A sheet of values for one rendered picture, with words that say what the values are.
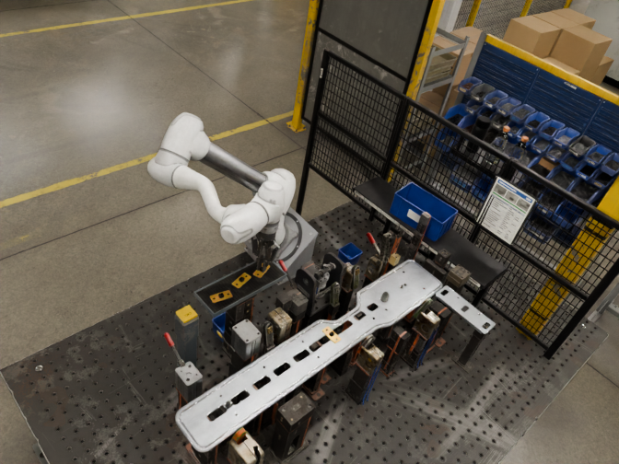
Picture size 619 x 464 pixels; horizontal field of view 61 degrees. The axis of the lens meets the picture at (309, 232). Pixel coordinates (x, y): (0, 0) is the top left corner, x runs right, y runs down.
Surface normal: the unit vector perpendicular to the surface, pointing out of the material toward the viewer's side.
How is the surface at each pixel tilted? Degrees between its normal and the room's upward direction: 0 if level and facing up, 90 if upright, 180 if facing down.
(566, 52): 90
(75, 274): 0
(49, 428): 0
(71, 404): 0
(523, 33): 90
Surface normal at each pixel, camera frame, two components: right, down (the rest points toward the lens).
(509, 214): -0.73, 0.37
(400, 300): 0.15, -0.73
